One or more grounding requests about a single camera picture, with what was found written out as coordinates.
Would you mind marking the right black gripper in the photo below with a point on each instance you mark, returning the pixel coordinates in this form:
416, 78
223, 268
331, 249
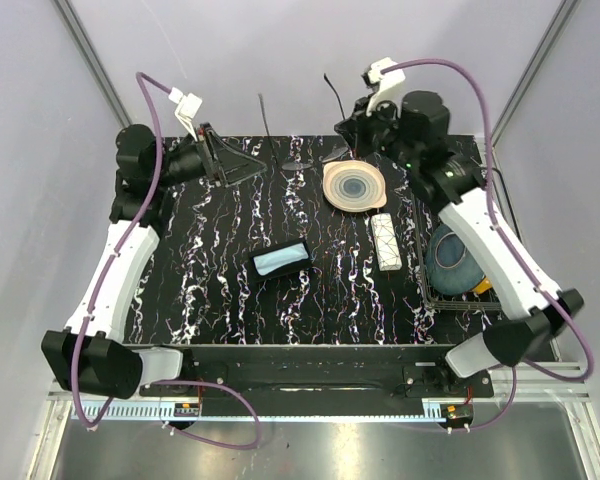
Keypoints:
355, 128

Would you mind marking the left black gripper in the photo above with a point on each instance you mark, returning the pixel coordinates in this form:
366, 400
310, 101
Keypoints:
231, 166

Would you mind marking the black rectangular glasses case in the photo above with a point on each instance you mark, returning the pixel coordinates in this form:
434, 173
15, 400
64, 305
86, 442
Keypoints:
284, 271

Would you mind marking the white geometric glasses case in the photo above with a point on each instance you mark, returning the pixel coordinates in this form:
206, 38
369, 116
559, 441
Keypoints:
385, 242

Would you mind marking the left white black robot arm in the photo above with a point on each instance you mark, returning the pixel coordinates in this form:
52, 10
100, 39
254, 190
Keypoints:
88, 354

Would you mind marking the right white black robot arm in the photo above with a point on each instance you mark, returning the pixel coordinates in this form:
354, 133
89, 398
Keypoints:
413, 135

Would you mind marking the beige plate with blue rings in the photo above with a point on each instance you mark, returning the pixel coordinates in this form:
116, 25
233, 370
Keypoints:
354, 186

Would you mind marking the dark blue bowl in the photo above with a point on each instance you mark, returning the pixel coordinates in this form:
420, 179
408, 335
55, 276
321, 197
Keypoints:
450, 267

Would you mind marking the yellow bowl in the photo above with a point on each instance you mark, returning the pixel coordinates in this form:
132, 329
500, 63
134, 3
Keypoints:
482, 287

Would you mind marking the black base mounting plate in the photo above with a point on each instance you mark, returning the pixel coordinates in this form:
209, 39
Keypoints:
410, 370

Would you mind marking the black wire dish rack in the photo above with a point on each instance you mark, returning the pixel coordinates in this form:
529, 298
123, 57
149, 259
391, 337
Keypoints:
478, 223

